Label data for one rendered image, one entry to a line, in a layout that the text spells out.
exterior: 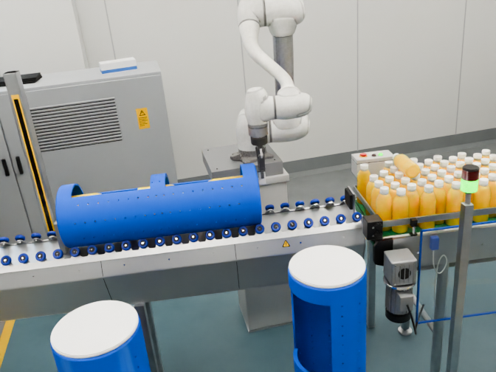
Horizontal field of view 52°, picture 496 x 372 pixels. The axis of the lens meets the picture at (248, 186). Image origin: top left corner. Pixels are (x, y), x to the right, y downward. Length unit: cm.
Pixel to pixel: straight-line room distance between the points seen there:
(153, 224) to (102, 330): 65
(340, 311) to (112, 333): 77
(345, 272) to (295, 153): 354
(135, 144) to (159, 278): 149
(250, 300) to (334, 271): 132
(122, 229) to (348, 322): 102
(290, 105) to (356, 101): 323
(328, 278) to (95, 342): 79
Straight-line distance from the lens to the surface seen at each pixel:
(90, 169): 376
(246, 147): 278
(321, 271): 187
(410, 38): 555
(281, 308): 322
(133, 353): 175
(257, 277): 247
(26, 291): 254
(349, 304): 187
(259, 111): 220
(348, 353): 200
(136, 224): 226
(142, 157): 372
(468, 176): 218
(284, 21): 256
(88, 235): 232
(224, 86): 497
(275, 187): 281
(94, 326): 179
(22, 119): 266
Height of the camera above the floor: 207
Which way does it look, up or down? 23 degrees down
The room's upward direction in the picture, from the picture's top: 5 degrees counter-clockwise
